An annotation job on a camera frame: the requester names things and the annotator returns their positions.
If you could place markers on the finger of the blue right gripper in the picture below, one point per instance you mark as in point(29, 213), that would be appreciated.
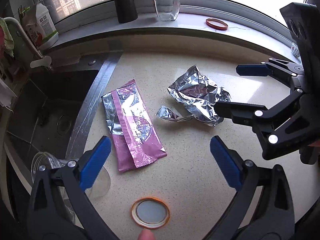
point(272, 68)
point(239, 113)

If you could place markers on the black thermos flask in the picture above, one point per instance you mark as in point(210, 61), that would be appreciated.
point(126, 10)

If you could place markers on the small patterned ceramic cup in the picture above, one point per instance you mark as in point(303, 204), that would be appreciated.
point(294, 50)

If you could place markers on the black kitchen sink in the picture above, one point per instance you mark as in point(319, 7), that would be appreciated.
point(46, 111)

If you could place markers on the white faucet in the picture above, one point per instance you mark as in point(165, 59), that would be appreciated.
point(41, 61)

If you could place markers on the silver foil wrapper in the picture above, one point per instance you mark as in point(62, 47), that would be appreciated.
point(198, 94)

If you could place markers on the white green detergent carton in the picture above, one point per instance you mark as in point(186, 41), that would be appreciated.
point(39, 26)

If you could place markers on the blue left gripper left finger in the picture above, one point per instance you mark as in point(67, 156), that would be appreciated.
point(92, 161)

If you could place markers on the orange rimmed jar lid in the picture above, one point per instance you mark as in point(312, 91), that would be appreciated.
point(150, 213)

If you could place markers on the pink foil snack wrapper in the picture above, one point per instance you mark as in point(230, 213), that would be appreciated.
point(133, 134)

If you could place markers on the clear glass mug jar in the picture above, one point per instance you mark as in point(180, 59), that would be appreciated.
point(167, 10)

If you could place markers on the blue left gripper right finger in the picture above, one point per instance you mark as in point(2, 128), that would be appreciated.
point(229, 162)

